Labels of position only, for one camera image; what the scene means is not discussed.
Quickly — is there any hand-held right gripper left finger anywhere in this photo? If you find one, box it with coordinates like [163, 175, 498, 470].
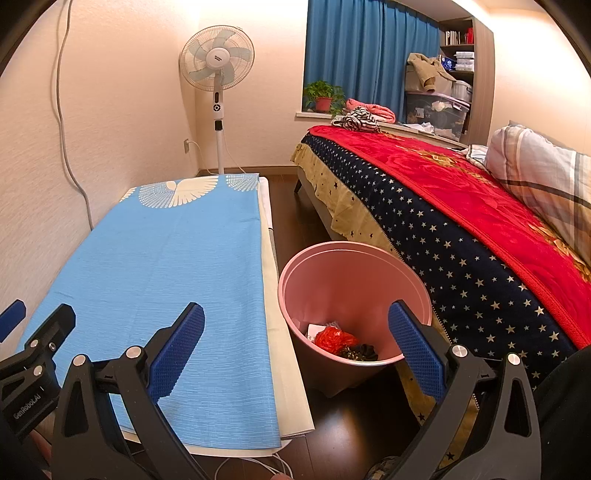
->
[51, 302, 208, 480]

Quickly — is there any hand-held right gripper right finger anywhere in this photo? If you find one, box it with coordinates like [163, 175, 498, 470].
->
[388, 300, 543, 480]

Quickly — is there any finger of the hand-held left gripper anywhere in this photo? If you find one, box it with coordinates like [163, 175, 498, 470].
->
[0, 303, 77, 393]
[0, 299, 27, 342]

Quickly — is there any black patterned packet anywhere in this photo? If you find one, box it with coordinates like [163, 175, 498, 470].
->
[339, 342, 379, 363]

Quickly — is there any orange red plastic bag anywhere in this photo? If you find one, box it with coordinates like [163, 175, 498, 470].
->
[314, 325, 360, 356]

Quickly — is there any pink plastic bin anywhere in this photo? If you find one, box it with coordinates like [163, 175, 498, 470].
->
[278, 241, 434, 398]

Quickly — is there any blue printed tablecloth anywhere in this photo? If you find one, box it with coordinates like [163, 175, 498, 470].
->
[18, 173, 282, 450]

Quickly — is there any navy star print quilt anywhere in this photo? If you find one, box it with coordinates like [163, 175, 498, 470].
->
[291, 131, 591, 462]

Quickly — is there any patterned slipper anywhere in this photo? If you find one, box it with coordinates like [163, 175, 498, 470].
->
[362, 455, 402, 480]

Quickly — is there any red patterned blanket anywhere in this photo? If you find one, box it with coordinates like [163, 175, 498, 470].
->
[308, 124, 591, 349]

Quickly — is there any white grey crumpled cloth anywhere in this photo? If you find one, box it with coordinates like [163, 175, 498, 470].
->
[464, 144, 492, 171]

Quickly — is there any plaid pillow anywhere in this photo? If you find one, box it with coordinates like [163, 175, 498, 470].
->
[487, 124, 591, 241]

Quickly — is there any black white striped cloth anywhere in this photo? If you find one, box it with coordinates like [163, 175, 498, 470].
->
[331, 107, 380, 134]

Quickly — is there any clear plastic storage box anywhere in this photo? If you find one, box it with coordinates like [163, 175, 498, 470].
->
[404, 90, 472, 141]

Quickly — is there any pink folded cloth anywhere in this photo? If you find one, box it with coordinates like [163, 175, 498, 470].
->
[345, 98, 397, 124]

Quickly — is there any translucent lidded container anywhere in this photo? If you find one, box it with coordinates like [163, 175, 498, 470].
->
[450, 79, 474, 103]

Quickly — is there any potted green plant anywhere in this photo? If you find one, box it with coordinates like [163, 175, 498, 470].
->
[303, 80, 347, 114]

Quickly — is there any khaki coat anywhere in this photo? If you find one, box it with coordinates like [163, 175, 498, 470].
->
[406, 52, 455, 93]

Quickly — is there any white standing fan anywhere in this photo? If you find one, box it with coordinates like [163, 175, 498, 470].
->
[179, 25, 256, 176]

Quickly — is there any blue curtain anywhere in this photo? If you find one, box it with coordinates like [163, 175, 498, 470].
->
[304, 0, 441, 124]

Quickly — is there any wooden bookshelf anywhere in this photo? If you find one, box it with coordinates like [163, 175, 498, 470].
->
[438, 18, 476, 86]

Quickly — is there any white floor cable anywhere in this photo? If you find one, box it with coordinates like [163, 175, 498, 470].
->
[212, 452, 296, 480]

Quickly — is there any grey wall cable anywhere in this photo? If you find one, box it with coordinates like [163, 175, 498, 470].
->
[54, 0, 95, 232]

